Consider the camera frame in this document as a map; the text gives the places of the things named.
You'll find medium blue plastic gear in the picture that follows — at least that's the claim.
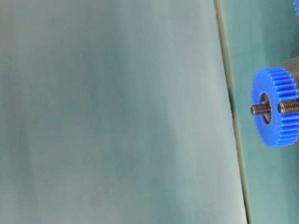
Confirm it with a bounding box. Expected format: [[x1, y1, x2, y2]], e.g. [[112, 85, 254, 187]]
[[251, 67, 299, 148]]

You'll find steel shaft through medium gear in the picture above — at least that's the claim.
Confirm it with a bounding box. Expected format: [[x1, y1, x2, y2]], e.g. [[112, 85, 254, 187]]
[[250, 103, 271, 116]]

